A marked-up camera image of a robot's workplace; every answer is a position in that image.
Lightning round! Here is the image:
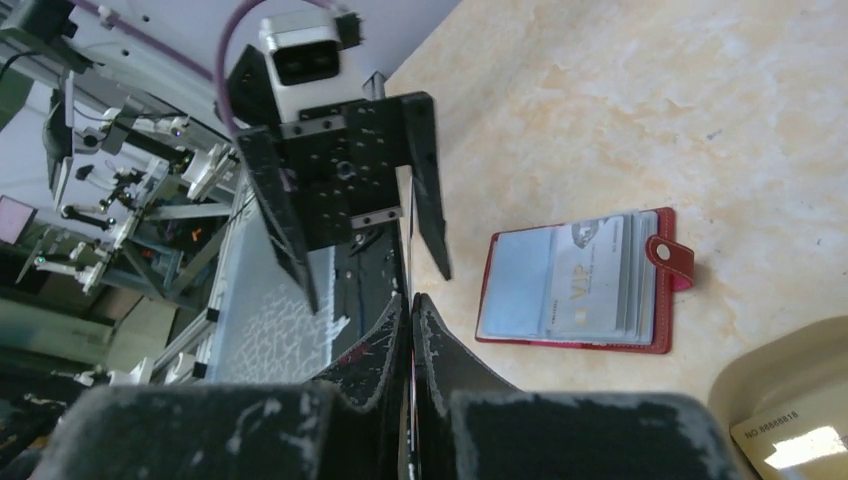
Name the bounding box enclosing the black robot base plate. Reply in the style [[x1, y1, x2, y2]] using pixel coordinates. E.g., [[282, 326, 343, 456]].
[[328, 180, 406, 362]]

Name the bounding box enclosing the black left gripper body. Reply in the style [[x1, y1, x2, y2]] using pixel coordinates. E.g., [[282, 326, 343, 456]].
[[259, 93, 412, 251]]

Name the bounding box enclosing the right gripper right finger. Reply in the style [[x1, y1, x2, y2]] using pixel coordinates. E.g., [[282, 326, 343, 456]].
[[412, 293, 741, 479]]

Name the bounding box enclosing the red leather card holder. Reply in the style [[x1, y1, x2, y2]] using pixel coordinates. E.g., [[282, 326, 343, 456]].
[[475, 207, 695, 355]]

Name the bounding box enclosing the silver VIP card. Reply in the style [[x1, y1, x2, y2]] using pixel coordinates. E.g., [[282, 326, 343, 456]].
[[546, 215, 629, 341]]

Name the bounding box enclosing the gold VIP card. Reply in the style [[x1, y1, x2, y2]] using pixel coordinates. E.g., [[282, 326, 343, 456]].
[[730, 399, 847, 480]]

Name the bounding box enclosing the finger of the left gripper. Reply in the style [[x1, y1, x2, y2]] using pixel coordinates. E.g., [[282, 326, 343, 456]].
[[401, 92, 452, 280], [235, 127, 319, 314]]

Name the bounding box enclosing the aluminium frame rail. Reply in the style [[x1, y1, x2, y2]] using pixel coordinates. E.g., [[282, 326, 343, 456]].
[[148, 175, 256, 385]]

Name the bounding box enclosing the beige oval tray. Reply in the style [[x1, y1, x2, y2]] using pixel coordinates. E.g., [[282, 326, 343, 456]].
[[695, 313, 847, 479]]

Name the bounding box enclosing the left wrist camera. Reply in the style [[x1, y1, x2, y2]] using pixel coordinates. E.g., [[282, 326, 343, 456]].
[[259, 7, 364, 123]]

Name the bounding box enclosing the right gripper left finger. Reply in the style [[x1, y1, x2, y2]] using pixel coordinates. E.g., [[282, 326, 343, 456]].
[[34, 296, 406, 479]]

